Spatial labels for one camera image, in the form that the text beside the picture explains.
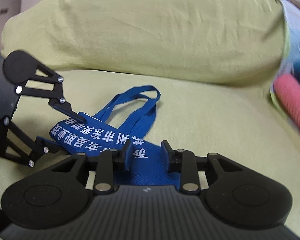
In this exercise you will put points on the light green covered sofa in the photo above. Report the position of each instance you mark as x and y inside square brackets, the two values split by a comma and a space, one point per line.
[213, 61]

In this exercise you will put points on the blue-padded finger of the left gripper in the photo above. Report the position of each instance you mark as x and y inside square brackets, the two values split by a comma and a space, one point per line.
[46, 141]
[66, 109]

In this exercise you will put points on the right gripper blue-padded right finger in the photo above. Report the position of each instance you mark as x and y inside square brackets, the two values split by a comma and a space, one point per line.
[183, 162]

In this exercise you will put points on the blue non-woven shopping bag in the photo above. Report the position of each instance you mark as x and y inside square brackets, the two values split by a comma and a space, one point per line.
[95, 136]

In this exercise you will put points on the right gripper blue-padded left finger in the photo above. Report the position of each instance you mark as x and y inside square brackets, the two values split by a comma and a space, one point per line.
[108, 161]

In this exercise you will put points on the pink ribbed folded towel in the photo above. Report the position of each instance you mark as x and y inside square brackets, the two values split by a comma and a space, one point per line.
[287, 90]

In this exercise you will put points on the patchwork pastel blanket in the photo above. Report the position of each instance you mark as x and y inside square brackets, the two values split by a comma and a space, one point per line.
[291, 49]

